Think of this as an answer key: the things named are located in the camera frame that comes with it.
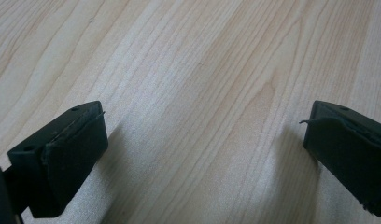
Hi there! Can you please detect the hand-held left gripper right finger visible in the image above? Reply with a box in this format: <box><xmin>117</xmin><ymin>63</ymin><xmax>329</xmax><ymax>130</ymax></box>
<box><xmin>298</xmin><ymin>100</ymin><xmax>381</xmax><ymax>217</ymax></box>

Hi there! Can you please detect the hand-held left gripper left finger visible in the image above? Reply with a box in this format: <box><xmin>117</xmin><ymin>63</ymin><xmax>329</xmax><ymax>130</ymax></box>
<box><xmin>7</xmin><ymin>100</ymin><xmax>109</xmax><ymax>219</ymax></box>

